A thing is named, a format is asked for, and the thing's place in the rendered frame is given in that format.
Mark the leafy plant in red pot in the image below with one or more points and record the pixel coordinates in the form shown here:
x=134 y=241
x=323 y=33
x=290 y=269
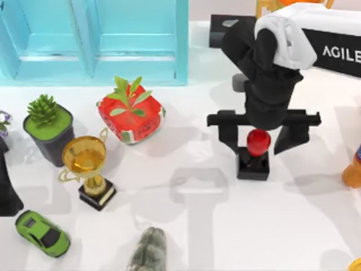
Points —
x=132 y=115

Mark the orange bottle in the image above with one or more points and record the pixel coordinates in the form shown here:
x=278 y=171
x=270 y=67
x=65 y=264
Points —
x=354 y=169

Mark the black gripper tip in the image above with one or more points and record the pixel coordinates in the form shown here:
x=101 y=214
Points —
x=7 y=183

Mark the orange and yellow basket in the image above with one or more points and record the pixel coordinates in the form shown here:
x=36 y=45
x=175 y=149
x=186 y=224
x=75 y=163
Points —
x=265 y=7

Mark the grey-green stone figure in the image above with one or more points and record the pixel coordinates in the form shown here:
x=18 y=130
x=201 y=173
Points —
x=149 y=251

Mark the grey rounded camera box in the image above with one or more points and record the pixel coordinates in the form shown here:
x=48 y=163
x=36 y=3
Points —
x=238 y=82

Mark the red trophy on black base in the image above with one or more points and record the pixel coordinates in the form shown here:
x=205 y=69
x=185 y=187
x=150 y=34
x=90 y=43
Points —
x=258 y=144

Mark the black box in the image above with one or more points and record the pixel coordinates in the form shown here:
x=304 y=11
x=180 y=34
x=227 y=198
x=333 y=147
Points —
x=220 y=31

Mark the green plant in black pot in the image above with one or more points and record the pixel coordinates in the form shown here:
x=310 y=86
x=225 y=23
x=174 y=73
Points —
x=50 y=132

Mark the purple flower plant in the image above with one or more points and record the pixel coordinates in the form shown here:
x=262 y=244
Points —
x=4 y=122

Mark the yellow round object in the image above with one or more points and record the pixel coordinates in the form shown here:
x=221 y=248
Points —
x=356 y=266

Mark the green toy car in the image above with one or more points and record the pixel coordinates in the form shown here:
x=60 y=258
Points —
x=42 y=233

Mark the light blue rack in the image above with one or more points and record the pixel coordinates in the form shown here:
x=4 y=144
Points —
x=135 y=39

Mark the gold trophy on black base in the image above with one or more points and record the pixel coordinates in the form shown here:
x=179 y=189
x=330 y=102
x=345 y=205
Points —
x=84 y=158

